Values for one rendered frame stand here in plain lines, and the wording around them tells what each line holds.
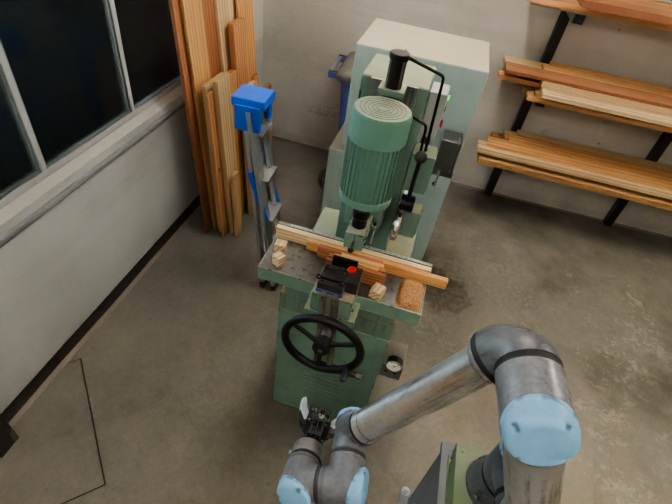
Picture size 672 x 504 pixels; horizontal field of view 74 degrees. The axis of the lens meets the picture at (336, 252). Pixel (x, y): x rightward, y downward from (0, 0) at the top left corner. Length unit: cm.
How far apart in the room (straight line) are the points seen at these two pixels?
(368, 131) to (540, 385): 79
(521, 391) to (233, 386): 176
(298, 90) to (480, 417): 282
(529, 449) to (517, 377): 11
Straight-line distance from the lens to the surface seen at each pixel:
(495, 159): 341
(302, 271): 160
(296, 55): 385
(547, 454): 84
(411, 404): 106
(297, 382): 210
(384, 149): 129
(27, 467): 240
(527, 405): 79
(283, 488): 122
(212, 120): 264
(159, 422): 232
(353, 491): 119
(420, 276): 164
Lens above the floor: 204
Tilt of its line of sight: 42 degrees down
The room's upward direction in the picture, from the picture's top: 10 degrees clockwise
